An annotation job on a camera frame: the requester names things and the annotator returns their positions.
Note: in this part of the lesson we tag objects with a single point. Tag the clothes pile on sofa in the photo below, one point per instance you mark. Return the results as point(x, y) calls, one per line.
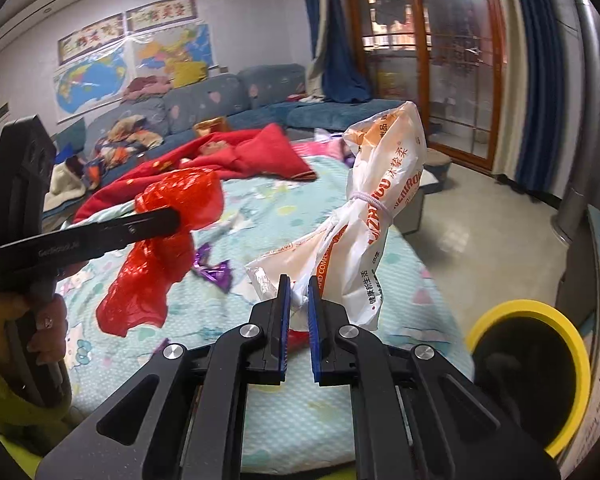
point(127, 137)

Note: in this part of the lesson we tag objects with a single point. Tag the blue grey sofa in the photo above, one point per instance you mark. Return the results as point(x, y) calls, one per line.
point(253, 98)

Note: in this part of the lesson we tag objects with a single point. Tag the blue curtain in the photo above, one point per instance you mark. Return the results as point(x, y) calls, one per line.
point(332, 74)
point(539, 148)

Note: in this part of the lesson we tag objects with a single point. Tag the china map poster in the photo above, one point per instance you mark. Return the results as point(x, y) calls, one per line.
point(155, 53)

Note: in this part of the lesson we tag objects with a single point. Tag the blue curtain right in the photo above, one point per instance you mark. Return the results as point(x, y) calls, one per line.
point(539, 148)

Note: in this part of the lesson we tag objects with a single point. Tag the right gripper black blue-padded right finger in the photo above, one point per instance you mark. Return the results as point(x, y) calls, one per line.
point(415, 415)

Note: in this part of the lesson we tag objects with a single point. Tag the yellow rimmed black trash bin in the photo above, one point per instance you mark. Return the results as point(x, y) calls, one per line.
point(531, 361)

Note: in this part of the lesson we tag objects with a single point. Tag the white orange plastic bag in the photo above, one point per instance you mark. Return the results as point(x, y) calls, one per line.
point(343, 253)

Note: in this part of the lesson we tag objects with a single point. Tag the purple candy wrapper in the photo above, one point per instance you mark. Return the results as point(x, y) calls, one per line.
point(218, 274)

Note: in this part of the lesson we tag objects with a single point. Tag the wooden glass sliding door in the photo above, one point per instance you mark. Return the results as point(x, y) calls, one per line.
point(447, 56)

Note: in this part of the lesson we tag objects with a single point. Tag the left hand with painted nails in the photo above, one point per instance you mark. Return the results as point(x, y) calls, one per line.
point(48, 343)

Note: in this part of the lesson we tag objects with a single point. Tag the red blanket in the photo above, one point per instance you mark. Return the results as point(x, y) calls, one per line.
point(240, 154)

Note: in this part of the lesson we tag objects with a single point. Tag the blue curtain left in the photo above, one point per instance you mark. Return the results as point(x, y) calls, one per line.
point(332, 74)

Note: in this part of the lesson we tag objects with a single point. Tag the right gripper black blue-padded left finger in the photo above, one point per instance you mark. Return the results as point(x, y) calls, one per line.
point(182, 414)

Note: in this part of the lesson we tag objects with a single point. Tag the blue round footstool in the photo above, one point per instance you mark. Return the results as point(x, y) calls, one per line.
point(438, 164)

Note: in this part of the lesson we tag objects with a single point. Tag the red plastic bag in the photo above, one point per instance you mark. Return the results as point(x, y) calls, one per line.
point(138, 294)

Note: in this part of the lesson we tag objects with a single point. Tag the grey standing air conditioner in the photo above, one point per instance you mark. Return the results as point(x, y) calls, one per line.
point(578, 174)

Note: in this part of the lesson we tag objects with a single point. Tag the tv cabinet with mat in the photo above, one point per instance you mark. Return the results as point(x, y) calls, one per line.
point(578, 298)

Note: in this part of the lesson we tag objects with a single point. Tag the world map poster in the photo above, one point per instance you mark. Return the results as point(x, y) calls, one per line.
point(91, 82)

